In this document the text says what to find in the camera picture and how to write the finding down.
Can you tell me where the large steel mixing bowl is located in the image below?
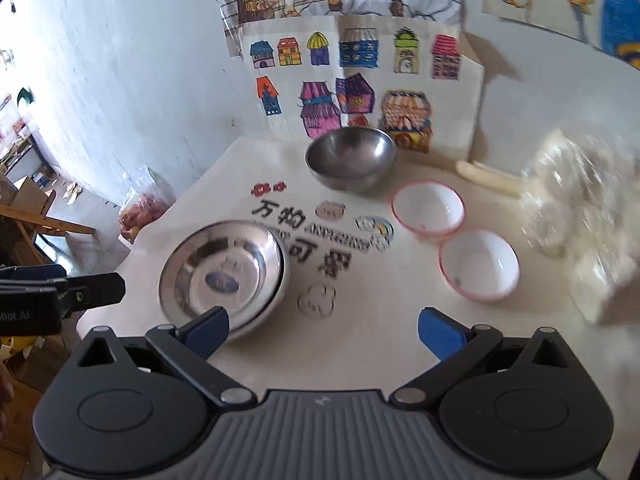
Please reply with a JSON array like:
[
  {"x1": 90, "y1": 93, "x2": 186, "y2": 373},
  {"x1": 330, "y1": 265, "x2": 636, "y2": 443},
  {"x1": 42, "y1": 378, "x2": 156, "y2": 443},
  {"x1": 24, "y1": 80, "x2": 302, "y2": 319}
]
[{"x1": 305, "y1": 126, "x2": 397, "y2": 194}]

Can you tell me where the wooden furniture frame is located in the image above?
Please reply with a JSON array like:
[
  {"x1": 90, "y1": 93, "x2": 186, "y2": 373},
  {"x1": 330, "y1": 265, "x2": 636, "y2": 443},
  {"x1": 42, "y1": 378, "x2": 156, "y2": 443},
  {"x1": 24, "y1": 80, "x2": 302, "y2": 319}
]
[{"x1": 1, "y1": 176, "x2": 96, "y2": 266}]

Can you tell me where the cream rolled stick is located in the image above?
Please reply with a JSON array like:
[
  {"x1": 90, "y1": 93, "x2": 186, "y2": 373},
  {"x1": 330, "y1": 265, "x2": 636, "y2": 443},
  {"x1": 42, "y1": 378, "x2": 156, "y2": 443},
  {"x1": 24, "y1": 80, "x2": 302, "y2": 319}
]
[{"x1": 454, "y1": 160, "x2": 522, "y2": 197}]

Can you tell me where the plastic bag of buns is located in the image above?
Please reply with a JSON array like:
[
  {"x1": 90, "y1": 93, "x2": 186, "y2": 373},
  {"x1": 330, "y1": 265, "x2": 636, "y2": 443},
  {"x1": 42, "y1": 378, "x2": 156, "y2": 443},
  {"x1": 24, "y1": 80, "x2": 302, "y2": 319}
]
[{"x1": 520, "y1": 130, "x2": 639, "y2": 325}]

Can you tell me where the white bowl red rim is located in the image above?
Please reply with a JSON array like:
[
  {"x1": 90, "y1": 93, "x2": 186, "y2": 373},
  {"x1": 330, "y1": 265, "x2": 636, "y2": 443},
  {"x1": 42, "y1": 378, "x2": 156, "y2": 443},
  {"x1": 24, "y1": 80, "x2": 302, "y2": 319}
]
[{"x1": 390, "y1": 179, "x2": 466, "y2": 237}]

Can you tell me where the bag of red fruit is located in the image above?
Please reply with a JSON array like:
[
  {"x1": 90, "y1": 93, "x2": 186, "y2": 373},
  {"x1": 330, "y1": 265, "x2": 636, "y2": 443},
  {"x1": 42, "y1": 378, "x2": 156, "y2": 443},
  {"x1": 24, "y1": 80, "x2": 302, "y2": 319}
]
[{"x1": 118, "y1": 166, "x2": 176, "y2": 244}]

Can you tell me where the top steel plate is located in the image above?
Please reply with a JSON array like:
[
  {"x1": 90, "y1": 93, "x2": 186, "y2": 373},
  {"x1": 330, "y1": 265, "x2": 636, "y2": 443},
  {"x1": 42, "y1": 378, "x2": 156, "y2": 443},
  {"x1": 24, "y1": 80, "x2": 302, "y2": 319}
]
[{"x1": 158, "y1": 220, "x2": 277, "y2": 325}]

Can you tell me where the cream printed canvas mat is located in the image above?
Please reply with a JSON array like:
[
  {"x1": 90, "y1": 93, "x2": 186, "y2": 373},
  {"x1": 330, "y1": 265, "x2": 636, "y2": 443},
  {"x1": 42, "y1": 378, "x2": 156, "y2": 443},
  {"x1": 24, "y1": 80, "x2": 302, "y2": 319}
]
[{"x1": 77, "y1": 138, "x2": 639, "y2": 479}]

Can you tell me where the bottom steel plate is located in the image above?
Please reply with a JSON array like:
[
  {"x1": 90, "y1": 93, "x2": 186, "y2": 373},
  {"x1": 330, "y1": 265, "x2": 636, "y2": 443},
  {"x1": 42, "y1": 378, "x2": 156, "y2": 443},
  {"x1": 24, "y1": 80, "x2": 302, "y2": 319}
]
[{"x1": 226, "y1": 234, "x2": 291, "y2": 340}]

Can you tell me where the coloured cartoon drawing right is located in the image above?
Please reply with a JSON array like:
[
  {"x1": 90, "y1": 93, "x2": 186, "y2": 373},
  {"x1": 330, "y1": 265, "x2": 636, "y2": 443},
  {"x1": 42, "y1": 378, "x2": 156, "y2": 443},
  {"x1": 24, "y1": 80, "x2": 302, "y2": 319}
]
[{"x1": 483, "y1": 0, "x2": 639, "y2": 68}]

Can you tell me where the steel plate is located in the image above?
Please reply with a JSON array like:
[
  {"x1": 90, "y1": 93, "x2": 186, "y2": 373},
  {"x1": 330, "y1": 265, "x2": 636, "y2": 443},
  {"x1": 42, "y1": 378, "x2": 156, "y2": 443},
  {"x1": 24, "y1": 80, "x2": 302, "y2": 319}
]
[
  {"x1": 158, "y1": 220, "x2": 277, "y2": 325},
  {"x1": 226, "y1": 234, "x2": 291, "y2": 340}
]

